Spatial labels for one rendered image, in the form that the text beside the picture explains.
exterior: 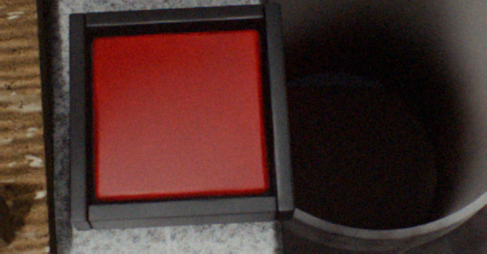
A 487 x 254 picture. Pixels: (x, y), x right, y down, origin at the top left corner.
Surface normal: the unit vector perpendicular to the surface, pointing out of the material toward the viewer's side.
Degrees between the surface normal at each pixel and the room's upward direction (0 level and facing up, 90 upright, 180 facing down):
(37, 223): 0
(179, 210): 0
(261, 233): 0
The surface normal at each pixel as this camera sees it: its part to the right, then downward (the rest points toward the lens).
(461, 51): -0.85, 0.48
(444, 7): -0.63, 0.72
